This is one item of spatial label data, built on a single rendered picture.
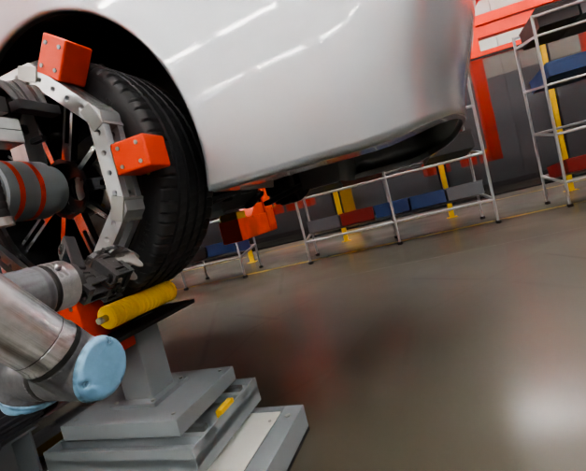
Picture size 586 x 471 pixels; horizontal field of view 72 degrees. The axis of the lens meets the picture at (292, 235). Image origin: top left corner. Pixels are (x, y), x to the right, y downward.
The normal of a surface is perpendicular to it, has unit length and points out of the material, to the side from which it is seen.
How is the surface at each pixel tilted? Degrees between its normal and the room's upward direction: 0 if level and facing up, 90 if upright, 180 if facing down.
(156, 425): 90
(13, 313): 95
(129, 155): 90
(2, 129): 90
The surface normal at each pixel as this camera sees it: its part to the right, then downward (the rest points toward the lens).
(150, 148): 0.91, -0.21
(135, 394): -0.32, 0.14
